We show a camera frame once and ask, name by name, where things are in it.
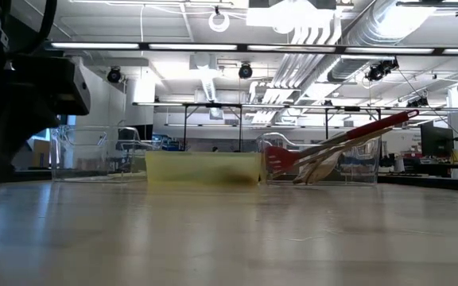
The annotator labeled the black overhead light bar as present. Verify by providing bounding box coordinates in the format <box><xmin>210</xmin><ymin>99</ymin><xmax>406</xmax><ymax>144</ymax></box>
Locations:
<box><xmin>49</xmin><ymin>41</ymin><xmax>458</xmax><ymax>56</ymax></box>

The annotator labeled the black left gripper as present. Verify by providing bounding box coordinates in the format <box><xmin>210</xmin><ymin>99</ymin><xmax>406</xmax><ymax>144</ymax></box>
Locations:
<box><xmin>8</xmin><ymin>54</ymin><xmax>91</xmax><ymax>132</ymax></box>

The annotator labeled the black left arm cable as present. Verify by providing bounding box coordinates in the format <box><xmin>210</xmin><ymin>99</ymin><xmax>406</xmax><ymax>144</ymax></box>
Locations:
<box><xmin>21</xmin><ymin>0</ymin><xmax>59</xmax><ymax>55</ymax></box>

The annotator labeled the wooden slotted fork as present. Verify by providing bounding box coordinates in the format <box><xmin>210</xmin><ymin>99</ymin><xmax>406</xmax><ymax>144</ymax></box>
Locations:
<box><xmin>270</xmin><ymin>126</ymin><xmax>395</xmax><ymax>180</ymax></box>

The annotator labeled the cardboard box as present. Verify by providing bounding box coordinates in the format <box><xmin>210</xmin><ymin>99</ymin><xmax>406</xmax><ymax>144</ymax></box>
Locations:
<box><xmin>33</xmin><ymin>138</ymin><xmax>52</xmax><ymax>168</ymax></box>

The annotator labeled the white ring light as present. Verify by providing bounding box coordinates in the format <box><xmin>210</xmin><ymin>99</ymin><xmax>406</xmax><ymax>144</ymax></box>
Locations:
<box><xmin>208</xmin><ymin>10</ymin><xmax>231</xmax><ymax>33</ymax></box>

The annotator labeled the black overhead rail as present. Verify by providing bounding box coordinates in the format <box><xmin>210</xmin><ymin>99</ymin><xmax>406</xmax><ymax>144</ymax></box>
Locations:
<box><xmin>395</xmin><ymin>0</ymin><xmax>458</xmax><ymax>17</ymax></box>

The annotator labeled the black monitor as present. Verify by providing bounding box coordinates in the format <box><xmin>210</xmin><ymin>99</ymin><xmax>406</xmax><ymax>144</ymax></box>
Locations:
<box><xmin>419</xmin><ymin>120</ymin><xmax>456</xmax><ymax>159</ymax></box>

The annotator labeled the silver ventilation duct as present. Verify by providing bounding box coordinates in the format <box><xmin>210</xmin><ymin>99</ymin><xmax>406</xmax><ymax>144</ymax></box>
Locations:
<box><xmin>326</xmin><ymin>0</ymin><xmax>439</xmax><ymax>83</ymax></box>

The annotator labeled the black ceiling spotlight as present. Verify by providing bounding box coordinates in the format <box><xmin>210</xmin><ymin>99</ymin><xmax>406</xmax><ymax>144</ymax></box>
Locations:
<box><xmin>365</xmin><ymin>58</ymin><xmax>400</xmax><ymax>83</ymax></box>
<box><xmin>107</xmin><ymin>66</ymin><xmax>123</xmax><ymax>84</ymax></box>
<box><xmin>238</xmin><ymin>62</ymin><xmax>254</xmax><ymax>79</ymax></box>

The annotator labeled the black workstation frame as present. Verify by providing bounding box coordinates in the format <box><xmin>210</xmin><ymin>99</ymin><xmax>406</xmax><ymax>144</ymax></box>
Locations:
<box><xmin>132</xmin><ymin>101</ymin><xmax>244</xmax><ymax>153</ymax></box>
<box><xmin>324</xmin><ymin>105</ymin><xmax>383</xmax><ymax>141</ymax></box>

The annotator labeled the clear plastic bin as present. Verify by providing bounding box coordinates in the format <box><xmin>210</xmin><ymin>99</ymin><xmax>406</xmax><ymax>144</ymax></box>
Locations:
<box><xmin>255</xmin><ymin>132</ymin><xmax>382</xmax><ymax>187</ymax></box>
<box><xmin>50</xmin><ymin>125</ymin><xmax>163</xmax><ymax>184</ymax></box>

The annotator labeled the yellow plastic bin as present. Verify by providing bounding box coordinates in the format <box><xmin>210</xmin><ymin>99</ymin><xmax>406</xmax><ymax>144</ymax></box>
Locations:
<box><xmin>144</xmin><ymin>150</ymin><xmax>262</xmax><ymax>187</ymax></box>

